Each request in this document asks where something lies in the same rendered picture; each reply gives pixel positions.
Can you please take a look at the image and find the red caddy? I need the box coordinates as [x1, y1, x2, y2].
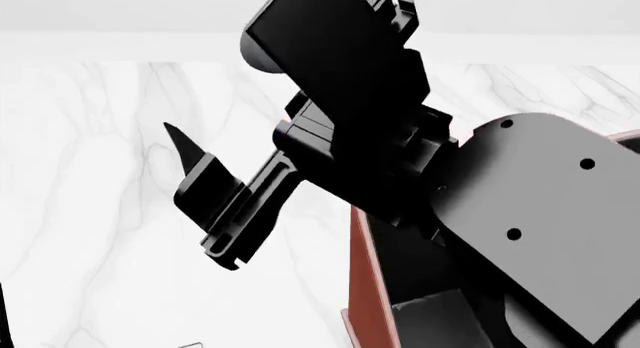
[338, 128, 640, 348]

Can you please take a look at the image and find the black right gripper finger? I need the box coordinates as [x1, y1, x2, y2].
[163, 121, 247, 234]
[240, 0, 432, 140]

